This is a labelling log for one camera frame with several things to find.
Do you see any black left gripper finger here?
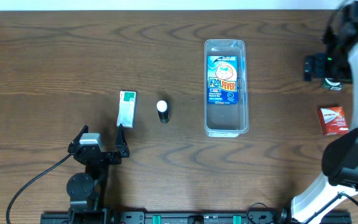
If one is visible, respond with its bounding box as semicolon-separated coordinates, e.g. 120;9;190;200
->
115;124;130;157
68;125;89;153

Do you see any dark green round-logo box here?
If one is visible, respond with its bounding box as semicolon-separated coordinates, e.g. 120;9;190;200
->
321;78;343;91

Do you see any white green medicine box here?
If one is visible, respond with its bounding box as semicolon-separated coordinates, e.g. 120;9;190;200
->
117;91;137;128

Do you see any red medicine box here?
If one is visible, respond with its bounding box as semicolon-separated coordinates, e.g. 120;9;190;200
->
318;106;349;136

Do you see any blue Kool Fever box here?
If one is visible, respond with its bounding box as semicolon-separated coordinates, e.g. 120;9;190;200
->
206;55;239;105

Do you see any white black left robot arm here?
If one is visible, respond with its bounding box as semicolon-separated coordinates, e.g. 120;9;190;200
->
67;125;130;224

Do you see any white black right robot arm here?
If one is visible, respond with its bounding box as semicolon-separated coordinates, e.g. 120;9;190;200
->
280;1;358;223

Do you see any clear plastic container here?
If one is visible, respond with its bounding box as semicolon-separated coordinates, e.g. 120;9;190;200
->
204;39;249;138

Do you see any dark bottle white cap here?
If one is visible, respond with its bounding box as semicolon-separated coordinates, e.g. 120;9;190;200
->
156;100;170;124

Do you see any black mounting rail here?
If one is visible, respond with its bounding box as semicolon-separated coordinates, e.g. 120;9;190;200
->
40;210;353;224

